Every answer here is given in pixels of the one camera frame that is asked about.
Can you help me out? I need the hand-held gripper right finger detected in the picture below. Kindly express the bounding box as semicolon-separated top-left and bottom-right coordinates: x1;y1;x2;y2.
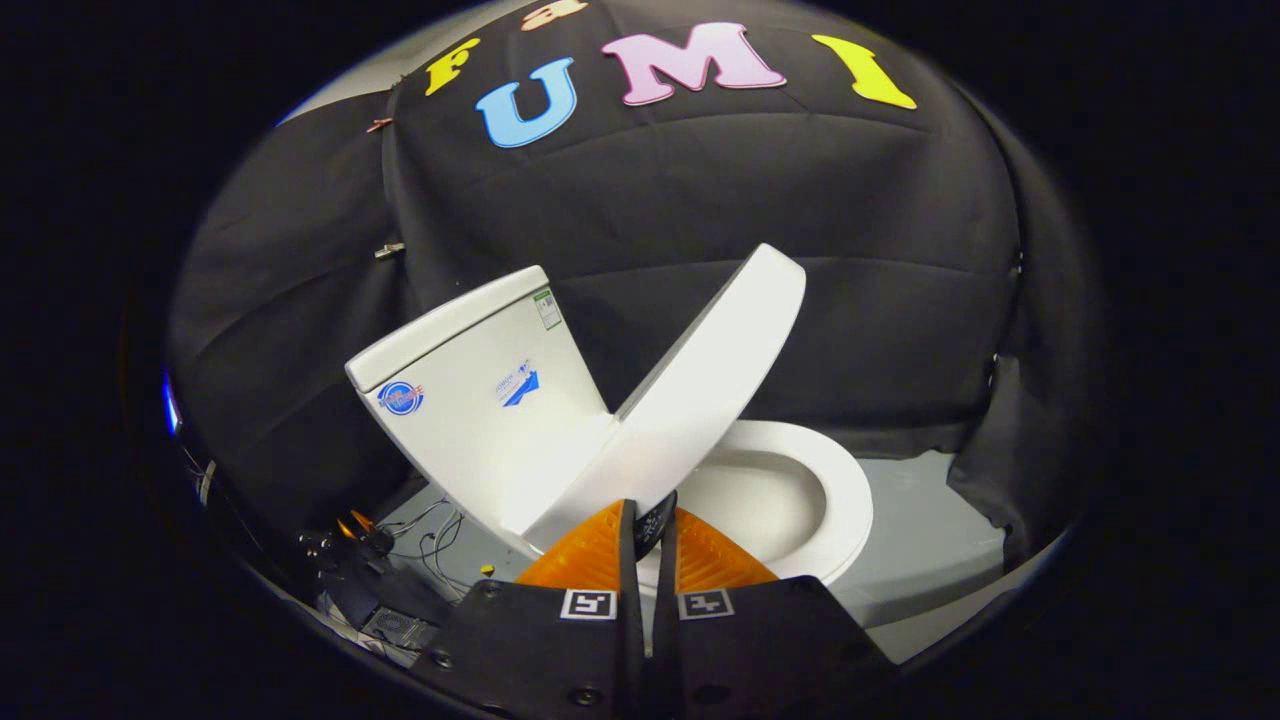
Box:
650;505;896;716

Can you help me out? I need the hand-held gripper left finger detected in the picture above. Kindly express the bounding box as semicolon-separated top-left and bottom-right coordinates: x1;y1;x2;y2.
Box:
410;498;646;720

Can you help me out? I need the black round lid handle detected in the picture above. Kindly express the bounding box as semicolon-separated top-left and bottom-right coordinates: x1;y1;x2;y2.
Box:
633;490;679;559

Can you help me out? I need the white toilet lid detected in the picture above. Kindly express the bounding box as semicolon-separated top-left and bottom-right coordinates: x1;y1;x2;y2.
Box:
520;243;807;556

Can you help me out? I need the white toilet seat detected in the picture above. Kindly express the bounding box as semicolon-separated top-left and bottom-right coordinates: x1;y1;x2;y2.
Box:
640;420;874;591

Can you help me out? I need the white ceramic toilet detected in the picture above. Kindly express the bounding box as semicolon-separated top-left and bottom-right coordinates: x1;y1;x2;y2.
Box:
345;265;876;601

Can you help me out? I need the black electronic box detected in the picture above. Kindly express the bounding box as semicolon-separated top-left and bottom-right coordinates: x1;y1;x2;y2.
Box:
320;540;451;651

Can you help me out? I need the black backdrop cloth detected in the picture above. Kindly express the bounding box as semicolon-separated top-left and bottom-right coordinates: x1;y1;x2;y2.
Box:
165;0;1096;571

